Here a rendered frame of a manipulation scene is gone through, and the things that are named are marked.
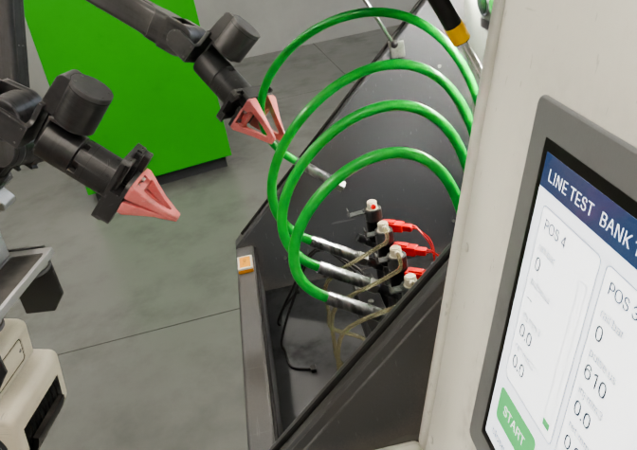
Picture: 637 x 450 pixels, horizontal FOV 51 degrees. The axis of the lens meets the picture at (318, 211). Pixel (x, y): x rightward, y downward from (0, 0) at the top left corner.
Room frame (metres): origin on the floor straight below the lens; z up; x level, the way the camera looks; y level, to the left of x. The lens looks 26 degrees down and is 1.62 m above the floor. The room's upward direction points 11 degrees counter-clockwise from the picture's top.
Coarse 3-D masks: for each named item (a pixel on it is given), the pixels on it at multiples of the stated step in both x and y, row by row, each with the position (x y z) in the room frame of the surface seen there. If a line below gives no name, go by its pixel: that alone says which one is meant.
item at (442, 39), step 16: (336, 16) 1.06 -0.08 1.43; (352, 16) 1.05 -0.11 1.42; (368, 16) 1.04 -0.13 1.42; (384, 16) 1.03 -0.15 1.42; (400, 16) 1.02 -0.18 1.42; (416, 16) 1.02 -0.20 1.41; (304, 32) 1.08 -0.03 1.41; (432, 32) 1.01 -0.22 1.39; (288, 48) 1.09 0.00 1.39; (448, 48) 1.00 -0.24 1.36; (272, 64) 1.10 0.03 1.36; (464, 64) 1.00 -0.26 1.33; (272, 144) 1.11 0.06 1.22; (288, 160) 1.10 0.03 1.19
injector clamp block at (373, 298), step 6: (366, 276) 1.02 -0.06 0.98; (372, 276) 1.02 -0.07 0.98; (354, 288) 1.00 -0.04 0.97; (360, 294) 0.97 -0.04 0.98; (366, 294) 0.96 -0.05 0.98; (372, 294) 0.96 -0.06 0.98; (378, 294) 0.96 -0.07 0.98; (360, 300) 0.95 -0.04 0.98; (366, 300) 0.94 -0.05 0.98; (372, 300) 0.94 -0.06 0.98; (378, 300) 0.94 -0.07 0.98; (378, 306) 0.92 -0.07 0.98; (384, 306) 0.92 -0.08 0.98; (366, 324) 0.90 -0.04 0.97; (372, 324) 0.88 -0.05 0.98; (366, 330) 0.91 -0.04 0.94; (372, 330) 0.86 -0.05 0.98; (366, 336) 0.93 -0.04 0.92
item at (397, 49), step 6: (366, 0) 1.30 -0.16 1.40; (378, 18) 1.30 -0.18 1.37; (378, 24) 1.30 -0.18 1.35; (384, 30) 1.30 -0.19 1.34; (390, 36) 1.29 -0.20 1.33; (390, 42) 1.30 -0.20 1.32; (396, 42) 1.29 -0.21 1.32; (402, 42) 1.29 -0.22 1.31; (390, 48) 1.30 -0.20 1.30; (396, 48) 1.29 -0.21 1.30; (402, 48) 1.29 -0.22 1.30; (396, 54) 1.29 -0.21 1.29; (402, 54) 1.29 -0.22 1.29
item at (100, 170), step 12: (96, 144) 0.87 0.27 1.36; (84, 156) 0.84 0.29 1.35; (96, 156) 0.85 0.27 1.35; (108, 156) 0.85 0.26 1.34; (132, 156) 0.85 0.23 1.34; (72, 168) 0.85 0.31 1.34; (84, 168) 0.84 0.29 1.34; (96, 168) 0.84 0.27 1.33; (108, 168) 0.84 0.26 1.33; (120, 168) 0.82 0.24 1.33; (84, 180) 0.84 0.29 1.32; (96, 180) 0.83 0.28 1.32; (108, 180) 0.83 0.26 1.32; (120, 180) 0.83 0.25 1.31; (108, 192) 0.83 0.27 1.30; (96, 216) 0.83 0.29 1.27
